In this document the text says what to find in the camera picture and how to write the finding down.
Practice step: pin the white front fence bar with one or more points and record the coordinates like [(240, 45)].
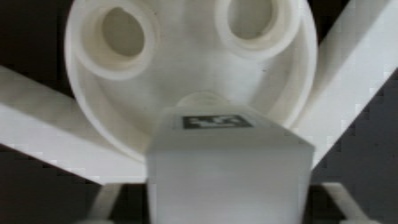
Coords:
[(48, 132)]

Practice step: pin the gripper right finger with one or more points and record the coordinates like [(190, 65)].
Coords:
[(346, 205)]

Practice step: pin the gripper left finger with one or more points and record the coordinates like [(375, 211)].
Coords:
[(103, 204)]

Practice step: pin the white round stool seat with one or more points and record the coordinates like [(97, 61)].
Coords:
[(160, 49)]

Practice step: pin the white stool leg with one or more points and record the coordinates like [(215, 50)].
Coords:
[(227, 166)]

